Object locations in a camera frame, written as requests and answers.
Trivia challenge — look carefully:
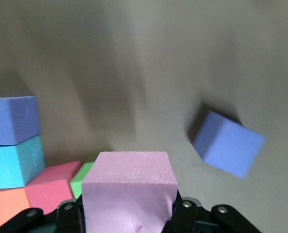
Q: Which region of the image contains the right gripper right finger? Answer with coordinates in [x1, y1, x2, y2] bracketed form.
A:
[162, 196, 259, 233]

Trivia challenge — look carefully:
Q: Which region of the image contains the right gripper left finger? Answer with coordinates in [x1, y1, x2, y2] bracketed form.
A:
[0, 198, 86, 233]

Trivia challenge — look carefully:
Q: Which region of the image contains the red foam cube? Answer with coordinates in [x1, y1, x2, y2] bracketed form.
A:
[24, 160, 83, 216]

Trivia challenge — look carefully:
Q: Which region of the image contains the green foam cube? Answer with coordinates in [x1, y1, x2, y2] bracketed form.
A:
[69, 162, 96, 199]

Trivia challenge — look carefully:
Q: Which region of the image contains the orange foam cube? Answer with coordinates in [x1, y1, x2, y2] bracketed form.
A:
[0, 186, 32, 233]

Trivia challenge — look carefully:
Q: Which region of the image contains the pink foam cube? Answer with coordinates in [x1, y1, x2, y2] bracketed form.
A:
[81, 151, 179, 233]

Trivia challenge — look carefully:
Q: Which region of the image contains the teal foam cube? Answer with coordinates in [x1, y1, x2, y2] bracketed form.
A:
[0, 134, 47, 191]

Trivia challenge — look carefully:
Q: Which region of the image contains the purple foam cube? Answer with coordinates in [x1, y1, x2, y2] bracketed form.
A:
[191, 110, 267, 180]
[0, 96, 41, 146]

